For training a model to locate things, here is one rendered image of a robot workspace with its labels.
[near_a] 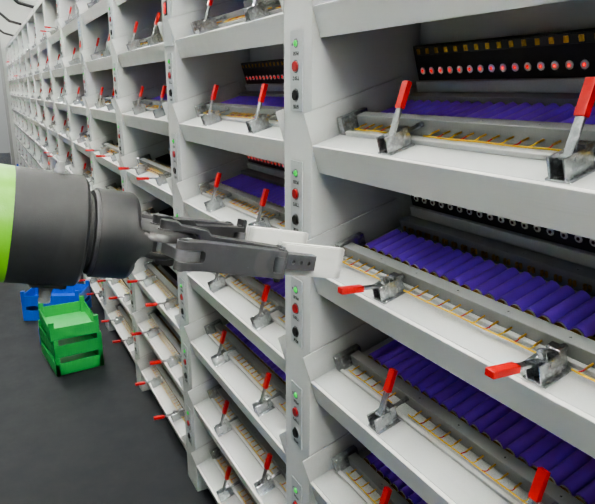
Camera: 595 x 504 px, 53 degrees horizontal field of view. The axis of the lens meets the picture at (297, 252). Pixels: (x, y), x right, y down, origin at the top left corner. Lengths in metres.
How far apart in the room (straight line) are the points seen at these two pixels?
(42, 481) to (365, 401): 1.37
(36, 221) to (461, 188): 0.43
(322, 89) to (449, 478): 0.58
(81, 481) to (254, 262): 1.65
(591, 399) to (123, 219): 0.45
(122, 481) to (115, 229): 1.61
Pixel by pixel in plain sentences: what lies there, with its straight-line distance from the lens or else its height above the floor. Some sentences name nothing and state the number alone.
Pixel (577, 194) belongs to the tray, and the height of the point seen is 1.09.
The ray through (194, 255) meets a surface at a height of 1.05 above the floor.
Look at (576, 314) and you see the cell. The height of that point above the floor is 0.94.
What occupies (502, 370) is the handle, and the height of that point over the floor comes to 0.92.
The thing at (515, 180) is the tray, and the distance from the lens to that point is 0.61.
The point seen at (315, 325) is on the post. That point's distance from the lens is 1.01.
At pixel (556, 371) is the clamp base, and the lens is 0.65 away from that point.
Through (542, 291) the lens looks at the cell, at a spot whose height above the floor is 0.95.
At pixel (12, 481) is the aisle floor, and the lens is 2.17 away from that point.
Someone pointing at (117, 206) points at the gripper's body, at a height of 1.08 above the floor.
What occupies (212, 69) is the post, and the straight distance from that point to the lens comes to 1.61.
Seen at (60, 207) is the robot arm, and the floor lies 1.09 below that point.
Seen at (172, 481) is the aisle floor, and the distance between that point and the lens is 2.02.
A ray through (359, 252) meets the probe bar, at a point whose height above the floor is 0.93.
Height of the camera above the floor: 1.18
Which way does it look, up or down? 15 degrees down
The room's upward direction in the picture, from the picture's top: straight up
